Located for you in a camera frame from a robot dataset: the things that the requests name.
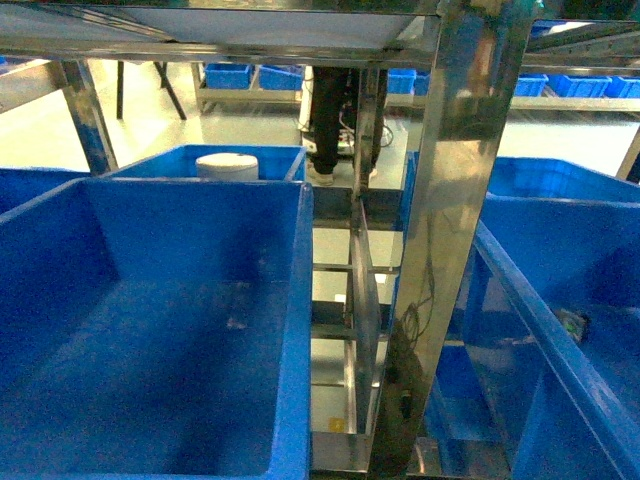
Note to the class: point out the blue bin behind with container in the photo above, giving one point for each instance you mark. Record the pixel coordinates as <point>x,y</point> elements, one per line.
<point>276,162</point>

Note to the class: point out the blue bin shelf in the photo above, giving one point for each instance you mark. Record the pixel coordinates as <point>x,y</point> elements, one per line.
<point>551,319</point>
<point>157,329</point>

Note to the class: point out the person in green shirt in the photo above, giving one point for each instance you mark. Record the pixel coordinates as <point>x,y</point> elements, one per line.
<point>334,105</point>

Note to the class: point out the blue bin centre shelf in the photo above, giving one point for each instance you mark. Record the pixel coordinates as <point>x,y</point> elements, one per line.
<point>551,319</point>

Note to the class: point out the blue bin left shelf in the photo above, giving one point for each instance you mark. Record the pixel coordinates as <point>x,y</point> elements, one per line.
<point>157,329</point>

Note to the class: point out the stainless steel roller shelf rack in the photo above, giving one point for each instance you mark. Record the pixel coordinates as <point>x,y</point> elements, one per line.
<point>474,50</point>

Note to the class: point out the white cylindrical container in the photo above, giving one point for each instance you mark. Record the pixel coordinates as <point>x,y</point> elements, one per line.
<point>228,166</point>

